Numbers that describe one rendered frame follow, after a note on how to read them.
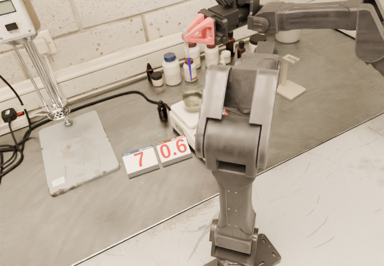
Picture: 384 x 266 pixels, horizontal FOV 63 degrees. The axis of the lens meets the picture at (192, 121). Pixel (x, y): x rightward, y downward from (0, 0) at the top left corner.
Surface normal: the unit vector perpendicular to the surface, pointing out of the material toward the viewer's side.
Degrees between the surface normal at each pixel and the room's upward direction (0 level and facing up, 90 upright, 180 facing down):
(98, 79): 90
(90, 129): 0
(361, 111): 0
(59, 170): 0
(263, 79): 40
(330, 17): 87
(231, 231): 92
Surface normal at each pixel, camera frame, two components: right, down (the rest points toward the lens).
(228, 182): -0.29, 0.69
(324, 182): -0.09, -0.74
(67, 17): 0.45, 0.57
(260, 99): -0.26, -0.15
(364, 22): -0.49, 0.62
